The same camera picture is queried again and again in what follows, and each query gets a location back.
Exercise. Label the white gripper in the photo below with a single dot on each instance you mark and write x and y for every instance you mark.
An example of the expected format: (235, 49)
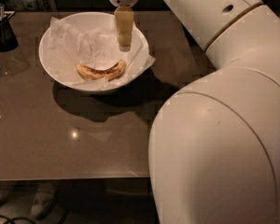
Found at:
(124, 17)

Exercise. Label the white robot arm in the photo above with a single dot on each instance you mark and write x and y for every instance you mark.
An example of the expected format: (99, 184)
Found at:
(214, 147)

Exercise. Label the white ceramic bowl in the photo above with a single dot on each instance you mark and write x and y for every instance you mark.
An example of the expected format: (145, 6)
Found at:
(57, 69)

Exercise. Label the white paper liner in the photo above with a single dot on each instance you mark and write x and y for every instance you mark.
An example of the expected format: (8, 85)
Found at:
(84, 44)

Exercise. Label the dark glass pen holder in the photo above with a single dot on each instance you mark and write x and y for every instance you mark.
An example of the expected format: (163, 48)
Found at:
(8, 40)

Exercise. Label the white shoe left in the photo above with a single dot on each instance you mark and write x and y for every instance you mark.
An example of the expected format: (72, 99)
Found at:
(6, 190)

